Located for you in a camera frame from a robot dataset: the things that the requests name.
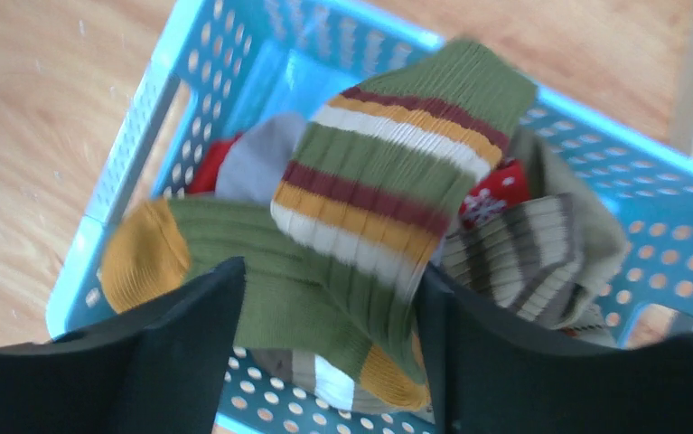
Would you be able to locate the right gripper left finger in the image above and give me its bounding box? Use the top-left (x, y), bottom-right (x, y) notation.
top-left (0, 258), bottom-right (246, 433)

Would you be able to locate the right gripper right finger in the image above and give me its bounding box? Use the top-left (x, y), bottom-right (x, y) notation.
top-left (416, 267), bottom-right (693, 433)

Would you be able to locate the tan brown sock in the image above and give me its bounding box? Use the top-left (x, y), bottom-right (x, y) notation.
top-left (509, 127), bottom-right (627, 348)

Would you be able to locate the green striped sock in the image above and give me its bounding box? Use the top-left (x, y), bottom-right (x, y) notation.
top-left (100, 39), bottom-right (537, 410)

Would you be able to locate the red patterned sock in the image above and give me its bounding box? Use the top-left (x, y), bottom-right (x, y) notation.
top-left (458, 158), bottom-right (531, 229)

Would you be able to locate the grey sock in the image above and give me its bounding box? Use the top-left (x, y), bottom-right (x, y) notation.
top-left (214, 112), bottom-right (307, 206)

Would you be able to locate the brown striped sock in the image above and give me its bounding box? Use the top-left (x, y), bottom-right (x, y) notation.
top-left (441, 199), bottom-right (569, 323)
top-left (250, 349), bottom-right (405, 414)

